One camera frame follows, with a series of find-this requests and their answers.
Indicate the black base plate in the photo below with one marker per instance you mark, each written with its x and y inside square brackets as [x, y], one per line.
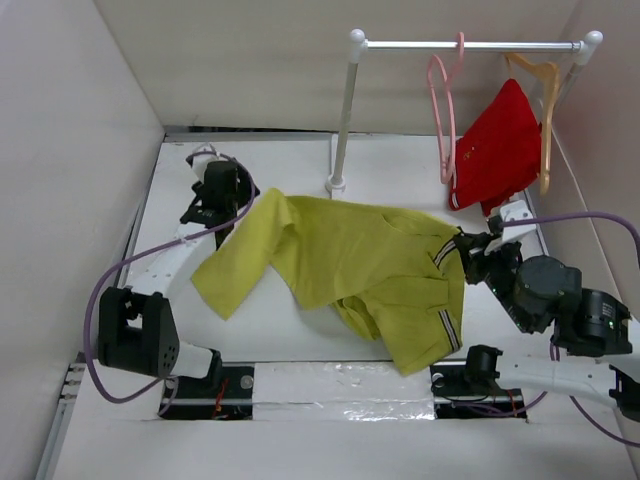
[229, 399]
[455, 398]

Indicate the aluminium frame rail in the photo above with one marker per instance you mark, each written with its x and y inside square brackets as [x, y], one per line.
[62, 418]

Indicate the wooden hanger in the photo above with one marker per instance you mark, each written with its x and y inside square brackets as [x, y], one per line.
[548, 74]

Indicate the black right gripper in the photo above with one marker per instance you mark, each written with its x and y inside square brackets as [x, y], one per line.
[473, 246]

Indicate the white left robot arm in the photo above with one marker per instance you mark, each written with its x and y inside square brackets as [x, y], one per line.
[137, 331]

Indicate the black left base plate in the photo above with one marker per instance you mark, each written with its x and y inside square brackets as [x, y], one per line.
[229, 399]

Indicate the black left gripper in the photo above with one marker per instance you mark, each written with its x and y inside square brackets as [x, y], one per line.
[244, 190]

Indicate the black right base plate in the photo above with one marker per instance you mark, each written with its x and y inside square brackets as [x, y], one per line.
[455, 398]

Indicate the pink plastic hanger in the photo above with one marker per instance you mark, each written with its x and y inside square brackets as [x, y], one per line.
[439, 82]

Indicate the yellow-green trousers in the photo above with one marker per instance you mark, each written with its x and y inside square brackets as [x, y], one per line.
[392, 274]

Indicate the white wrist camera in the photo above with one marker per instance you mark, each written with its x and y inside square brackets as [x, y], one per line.
[198, 163]
[512, 224]

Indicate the white clothes rack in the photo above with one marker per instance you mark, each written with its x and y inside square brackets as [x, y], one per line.
[582, 51]

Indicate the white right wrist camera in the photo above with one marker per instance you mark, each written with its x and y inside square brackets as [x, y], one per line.
[512, 224]

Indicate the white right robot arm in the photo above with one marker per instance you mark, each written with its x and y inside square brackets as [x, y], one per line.
[540, 293]

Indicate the red shorts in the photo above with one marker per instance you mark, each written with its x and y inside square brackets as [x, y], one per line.
[499, 155]

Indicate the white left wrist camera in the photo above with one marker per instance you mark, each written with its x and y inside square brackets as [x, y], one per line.
[198, 163]

